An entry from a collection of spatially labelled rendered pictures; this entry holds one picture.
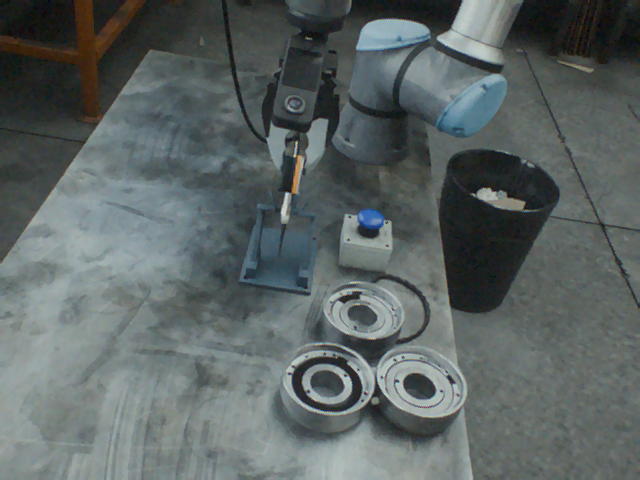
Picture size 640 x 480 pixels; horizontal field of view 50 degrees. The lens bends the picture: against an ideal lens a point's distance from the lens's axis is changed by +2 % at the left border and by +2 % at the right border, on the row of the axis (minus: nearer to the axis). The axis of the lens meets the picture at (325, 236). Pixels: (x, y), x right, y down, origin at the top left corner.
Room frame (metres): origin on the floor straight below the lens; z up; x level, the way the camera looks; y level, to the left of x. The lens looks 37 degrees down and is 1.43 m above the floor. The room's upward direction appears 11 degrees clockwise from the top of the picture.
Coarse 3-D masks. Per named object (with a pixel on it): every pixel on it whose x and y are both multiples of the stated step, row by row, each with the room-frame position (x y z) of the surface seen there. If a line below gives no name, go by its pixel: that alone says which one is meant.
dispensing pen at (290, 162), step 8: (296, 136) 0.77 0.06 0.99; (296, 144) 0.77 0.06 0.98; (296, 152) 0.77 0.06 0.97; (288, 160) 0.74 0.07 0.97; (296, 160) 0.75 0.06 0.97; (288, 168) 0.74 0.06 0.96; (288, 176) 0.73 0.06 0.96; (280, 184) 0.73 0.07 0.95; (288, 184) 0.73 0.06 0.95; (288, 192) 0.73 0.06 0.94; (288, 200) 0.73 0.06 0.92; (288, 208) 0.72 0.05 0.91; (288, 216) 0.72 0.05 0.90; (280, 240) 0.70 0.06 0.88; (280, 248) 0.70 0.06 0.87
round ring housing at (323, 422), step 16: (304, 352) 0.55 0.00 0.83; (320, 352) 0.56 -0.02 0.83; (336, 352) 0.57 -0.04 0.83; (352, 352) 0.56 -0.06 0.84; (288, 368) 0.53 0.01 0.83; (320, 368) 0.54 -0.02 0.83; (336, 368) 0.54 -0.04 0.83; (368, 368) 0.54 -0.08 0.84; (288, 384) 0.50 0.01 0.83; (304, 384) 0.51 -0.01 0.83; (320, 384) 0.54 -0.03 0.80; (336, 384) 0.53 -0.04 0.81; (368, 384) 0.53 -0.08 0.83; (288, 400) 0.48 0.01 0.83; (320, 400) 0.49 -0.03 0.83; (336, 400) 0.50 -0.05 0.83; (368, 400) 0.50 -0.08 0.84; (304, 416) 0.47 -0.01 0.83; (320, 416) 0.47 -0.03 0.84; (336, 416) 0.47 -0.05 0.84; (352, 416) 0.48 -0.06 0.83; (320, 432) 0.47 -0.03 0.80
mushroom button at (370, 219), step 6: (366, 210) 0.81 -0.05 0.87; (372, 210) 0.81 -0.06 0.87; (360, 216) 0.79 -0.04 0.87; (366, 216) 0.79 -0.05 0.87; (372, 216) 0.80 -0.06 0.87; (378, 216) 0.80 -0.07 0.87; (360, 222) 0.79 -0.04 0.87; (366, 222) 0.78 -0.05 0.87; (372, 222) 0.78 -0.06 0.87; (378, 222) 0.79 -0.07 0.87; (366, 228) 0.79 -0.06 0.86; (372, 228) 0.78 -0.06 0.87; (378, 228) 0.78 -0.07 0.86
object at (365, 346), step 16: (336, 288) 0.67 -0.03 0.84; (352, 288) 0.69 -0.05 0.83; (368, 288) 0.69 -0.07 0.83; (384, 288) 0.69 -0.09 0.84; (352, 304) 0.66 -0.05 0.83; (368, 304) 0.66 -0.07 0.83; (384, 304) 0.67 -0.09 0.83; (400, 304) 0.66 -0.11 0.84; (368, 320) 0.66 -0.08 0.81; (400, 320) 0.64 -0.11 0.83; (336, 336) 0.60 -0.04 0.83; (352, 336) 0.59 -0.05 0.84; (368, 336) 0.59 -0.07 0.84; (384, 336) 0.60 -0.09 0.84; (368, 352) 0.59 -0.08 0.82
